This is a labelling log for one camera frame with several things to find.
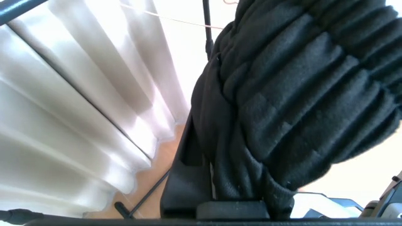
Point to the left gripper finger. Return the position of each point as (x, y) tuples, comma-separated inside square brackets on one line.
[(185, 185)]

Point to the beige curtain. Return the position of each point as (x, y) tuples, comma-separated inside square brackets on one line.
[(63, 125)]

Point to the black shorts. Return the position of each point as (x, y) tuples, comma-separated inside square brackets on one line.
[(298, 94)]

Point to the black clothes rack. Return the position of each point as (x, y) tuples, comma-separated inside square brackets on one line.
[(208, 31)]

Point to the pink clothes hanger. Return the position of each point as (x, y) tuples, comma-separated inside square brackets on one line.
[(176, 20)]

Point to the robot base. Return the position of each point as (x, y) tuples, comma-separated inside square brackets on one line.
[(317, 205)]

